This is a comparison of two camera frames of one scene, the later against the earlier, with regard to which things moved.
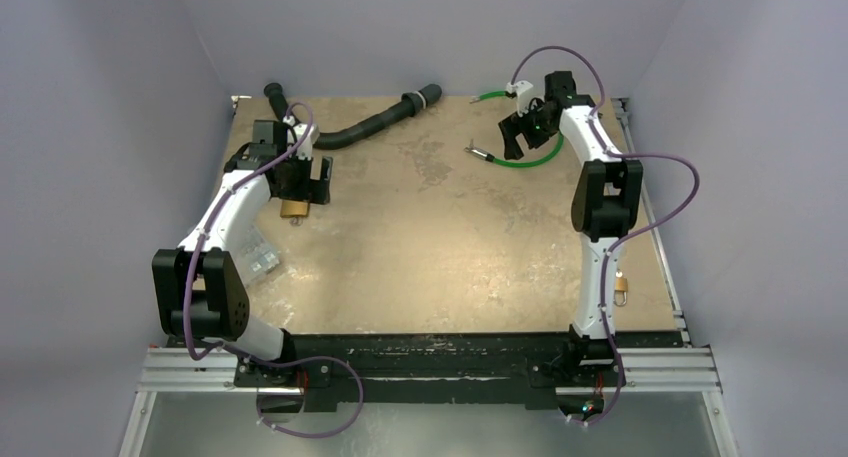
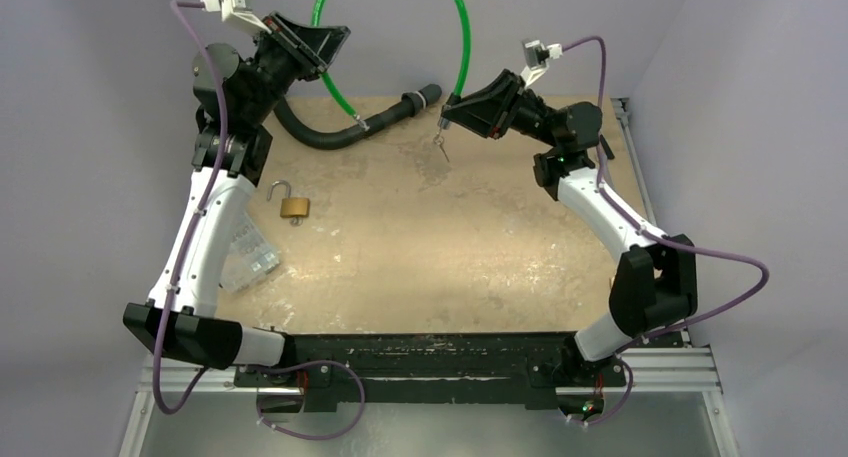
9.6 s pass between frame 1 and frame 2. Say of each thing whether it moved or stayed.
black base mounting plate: stayed
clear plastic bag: stayed
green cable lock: moved
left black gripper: moved
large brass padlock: stayed
